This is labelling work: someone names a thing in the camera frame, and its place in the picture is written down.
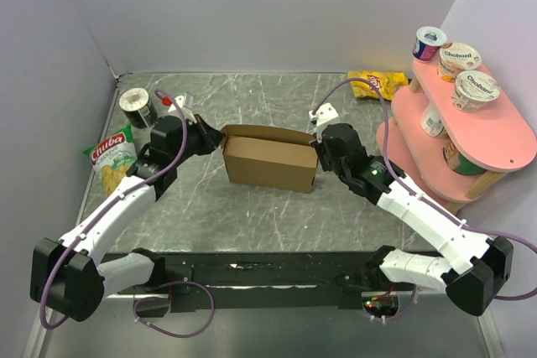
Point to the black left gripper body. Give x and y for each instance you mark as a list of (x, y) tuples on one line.
[(195, 142)]

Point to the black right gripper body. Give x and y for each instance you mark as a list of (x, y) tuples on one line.
[(325, 162)]

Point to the brown cardboard box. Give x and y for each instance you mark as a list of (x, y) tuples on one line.
[(272, 157)]

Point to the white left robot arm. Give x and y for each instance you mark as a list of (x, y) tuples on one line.
[(69, 275)]

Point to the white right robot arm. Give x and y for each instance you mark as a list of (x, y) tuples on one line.
[(471, 267)]

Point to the black can white lid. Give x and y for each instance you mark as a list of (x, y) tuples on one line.
[(138, 108)]

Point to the green Chuba chips bag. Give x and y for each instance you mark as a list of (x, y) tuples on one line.
[(112, 157)]

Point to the yellow Lays chips bag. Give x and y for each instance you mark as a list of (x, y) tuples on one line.
[(388, 83)]

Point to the white cup middle shelf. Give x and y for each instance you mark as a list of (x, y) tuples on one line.
[(432, 124)]

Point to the pink three-tier shelf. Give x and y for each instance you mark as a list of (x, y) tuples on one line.
[(495, 138)]

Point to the green can lower shelf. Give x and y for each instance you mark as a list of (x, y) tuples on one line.
[(458, 163)]

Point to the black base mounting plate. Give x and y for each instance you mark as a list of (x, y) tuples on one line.
[(255, 280)]

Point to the purple white yogurt cup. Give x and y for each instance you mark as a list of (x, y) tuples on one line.
[(427, 42)]

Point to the Chobani yogurt cup rear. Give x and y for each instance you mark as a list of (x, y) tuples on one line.
[(455, 58)]

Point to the chobani yogurt cup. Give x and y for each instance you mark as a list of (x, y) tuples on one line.
[(455, 58), (474, 90)]

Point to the Chobani yogurt cup front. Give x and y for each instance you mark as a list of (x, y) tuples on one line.
[(474, 90)]

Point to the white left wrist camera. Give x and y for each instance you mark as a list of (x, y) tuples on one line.
[(181, 107)]

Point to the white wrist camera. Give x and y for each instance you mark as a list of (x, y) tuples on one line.
[(323, 117), (181, 107)]

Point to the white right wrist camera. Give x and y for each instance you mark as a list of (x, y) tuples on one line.
[(323, 117)]

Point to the aluminium rail frame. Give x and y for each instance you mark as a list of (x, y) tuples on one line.
[(432, 327)]

